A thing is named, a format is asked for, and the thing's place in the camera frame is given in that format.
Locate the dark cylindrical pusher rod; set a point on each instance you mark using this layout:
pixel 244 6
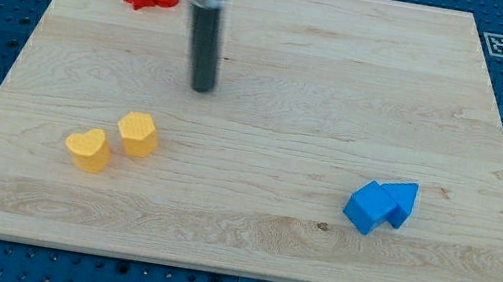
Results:
pixel 204 48

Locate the light wooden board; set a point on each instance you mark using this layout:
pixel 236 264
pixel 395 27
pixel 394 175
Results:
pixel 315 99

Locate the yellow hexagon block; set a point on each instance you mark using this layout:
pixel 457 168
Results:
pixel 138 134

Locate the yellow heart block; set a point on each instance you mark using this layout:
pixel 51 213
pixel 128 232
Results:
pixel 90 151

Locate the blue cube block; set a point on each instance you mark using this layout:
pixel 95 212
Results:
pixel 369 207

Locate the blue triangle block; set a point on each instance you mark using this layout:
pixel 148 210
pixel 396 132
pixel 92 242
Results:
pixel 404 195

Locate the white fiducial marker tag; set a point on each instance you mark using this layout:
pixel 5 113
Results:
pixel 494 44

